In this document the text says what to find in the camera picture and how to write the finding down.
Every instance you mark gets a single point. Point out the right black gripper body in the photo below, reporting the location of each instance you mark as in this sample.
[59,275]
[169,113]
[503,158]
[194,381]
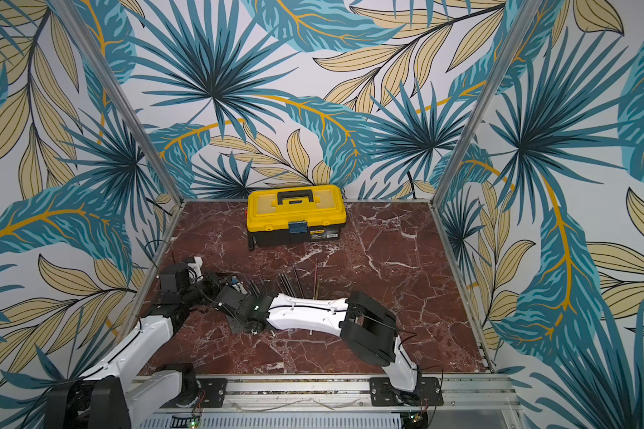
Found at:
[228,298]

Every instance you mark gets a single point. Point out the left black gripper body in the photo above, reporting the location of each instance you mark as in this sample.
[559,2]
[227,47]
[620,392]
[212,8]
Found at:
[207,290]

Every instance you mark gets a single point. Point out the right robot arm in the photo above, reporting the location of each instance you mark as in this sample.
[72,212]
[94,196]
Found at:
[367,328]

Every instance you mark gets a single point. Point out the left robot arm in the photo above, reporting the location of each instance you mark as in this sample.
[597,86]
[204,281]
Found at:
[134,343]

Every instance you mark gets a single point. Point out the dark blue capped pencil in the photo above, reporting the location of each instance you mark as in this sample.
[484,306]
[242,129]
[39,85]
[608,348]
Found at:
[284,284]

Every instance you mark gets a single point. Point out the dark blue pencil right group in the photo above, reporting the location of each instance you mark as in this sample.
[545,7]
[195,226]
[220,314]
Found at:
[298,282]

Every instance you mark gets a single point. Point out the yellow black toolbox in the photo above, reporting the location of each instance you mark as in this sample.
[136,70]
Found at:
[282,217]

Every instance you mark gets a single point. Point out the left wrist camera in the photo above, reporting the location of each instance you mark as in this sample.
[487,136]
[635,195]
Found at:
[194,264]

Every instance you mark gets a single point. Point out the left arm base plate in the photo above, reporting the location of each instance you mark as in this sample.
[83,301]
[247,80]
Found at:
[204,393]

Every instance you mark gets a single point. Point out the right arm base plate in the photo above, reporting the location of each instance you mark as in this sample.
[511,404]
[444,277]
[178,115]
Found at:
[428,392]

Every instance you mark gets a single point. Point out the aluminium front rail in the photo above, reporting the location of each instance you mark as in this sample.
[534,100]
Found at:
[317,393]

